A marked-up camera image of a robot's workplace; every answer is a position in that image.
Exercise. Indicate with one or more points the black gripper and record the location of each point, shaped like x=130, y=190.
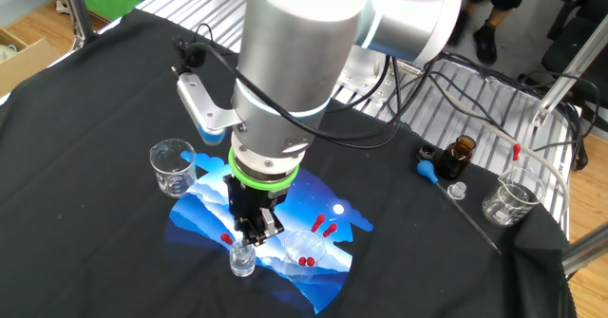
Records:
x=252, y=199

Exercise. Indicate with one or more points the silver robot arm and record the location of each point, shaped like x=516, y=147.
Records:
x=294, y=47

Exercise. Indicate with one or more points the glass beaker holding liquid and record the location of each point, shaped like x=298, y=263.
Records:
x=503, y=209

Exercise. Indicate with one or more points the small clear glass vial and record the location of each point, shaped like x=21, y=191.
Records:
x=242, y=263

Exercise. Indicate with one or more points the glass beaker holding droppers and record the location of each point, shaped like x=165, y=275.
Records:
x=317, y=249

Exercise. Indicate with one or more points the clear glass beaker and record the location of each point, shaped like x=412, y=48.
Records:
x=173, y=180

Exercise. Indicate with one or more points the long blue bulb pipette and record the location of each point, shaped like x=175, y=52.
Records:
x=426, y=170

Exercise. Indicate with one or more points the black bottle cap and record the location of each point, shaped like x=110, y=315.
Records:
x=426, y=153

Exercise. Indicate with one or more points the black cloth with blue print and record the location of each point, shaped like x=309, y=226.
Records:
x=71, y=237

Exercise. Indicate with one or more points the small clear glass stopper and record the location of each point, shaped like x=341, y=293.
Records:
x=457, y=191

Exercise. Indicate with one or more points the brown glass bottle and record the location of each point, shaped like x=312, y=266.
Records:
x=453, y=163

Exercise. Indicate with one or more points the brown cardboard box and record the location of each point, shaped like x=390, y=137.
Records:
x=28, y=66

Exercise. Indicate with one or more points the black office chair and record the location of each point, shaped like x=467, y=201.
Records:
x=567, y=0

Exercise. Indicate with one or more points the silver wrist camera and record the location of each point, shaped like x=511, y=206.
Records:
x=202, y=104

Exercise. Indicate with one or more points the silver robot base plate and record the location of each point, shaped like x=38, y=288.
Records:
x=361, y=83

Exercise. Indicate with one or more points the aluminium frame post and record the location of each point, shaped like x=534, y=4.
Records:
x=76, y=9
x=565, y=78
x=586, y=249

